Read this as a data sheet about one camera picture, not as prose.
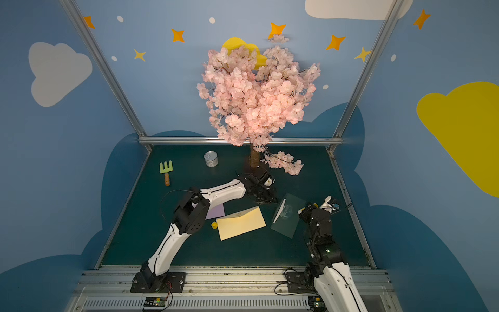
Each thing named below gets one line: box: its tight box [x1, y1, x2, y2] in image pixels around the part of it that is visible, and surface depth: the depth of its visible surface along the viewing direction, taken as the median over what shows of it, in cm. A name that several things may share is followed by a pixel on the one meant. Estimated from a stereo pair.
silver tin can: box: [204, 150, 219, 168], surface depth 113 cm
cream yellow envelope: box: [215, 205, 268, 242], surface depth 92 cm
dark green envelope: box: [270, 192, 307, 239], surface depth 95 cm
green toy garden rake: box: [159, 159, 173, 186], surface depth 113 cm
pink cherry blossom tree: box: [196, 45, 321, 169], surface depth 69 cm
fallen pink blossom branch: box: [259, 150, 304, 176], surface depth 86 cm
